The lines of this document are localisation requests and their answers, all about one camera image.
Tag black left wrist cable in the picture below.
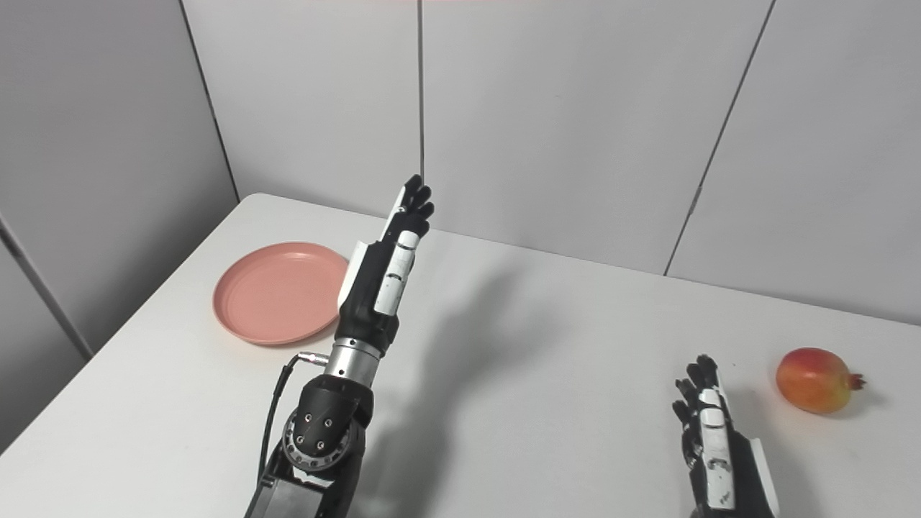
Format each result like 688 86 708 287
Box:
257 350 330 490

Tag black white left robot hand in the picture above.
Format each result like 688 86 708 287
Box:
337 173 436 357

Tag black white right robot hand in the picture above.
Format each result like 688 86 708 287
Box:
672 354 780 518

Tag pink round plate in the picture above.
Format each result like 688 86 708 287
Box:
212 242 351 347

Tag red yellow pomegranate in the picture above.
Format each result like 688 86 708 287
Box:
776 347 866 415

